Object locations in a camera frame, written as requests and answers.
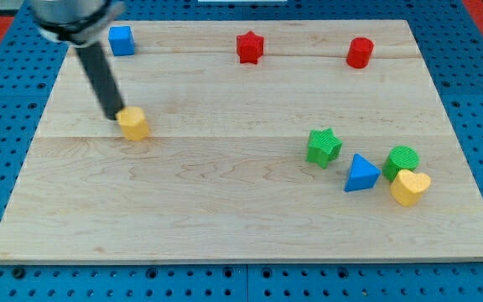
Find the red star block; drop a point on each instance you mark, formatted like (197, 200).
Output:
(249, 47)

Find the light wooden board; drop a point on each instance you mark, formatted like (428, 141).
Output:
(223, 178)

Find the green star block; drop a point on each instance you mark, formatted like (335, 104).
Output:
(323, 147)

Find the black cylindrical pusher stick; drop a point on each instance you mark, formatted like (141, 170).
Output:
(99, 74)

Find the blue triangle block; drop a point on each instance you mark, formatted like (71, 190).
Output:
(363, 174)

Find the green cylinder block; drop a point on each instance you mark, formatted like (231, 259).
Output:
(400, 157)

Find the blue cube block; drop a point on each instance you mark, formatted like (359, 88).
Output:
(121, 40)

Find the yellow hexagon block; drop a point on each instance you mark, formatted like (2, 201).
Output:
(133, 123)

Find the red cylinder block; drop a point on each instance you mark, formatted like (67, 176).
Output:
(359, 53)

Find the yellow heart block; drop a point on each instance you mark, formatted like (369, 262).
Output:
(408, 187)

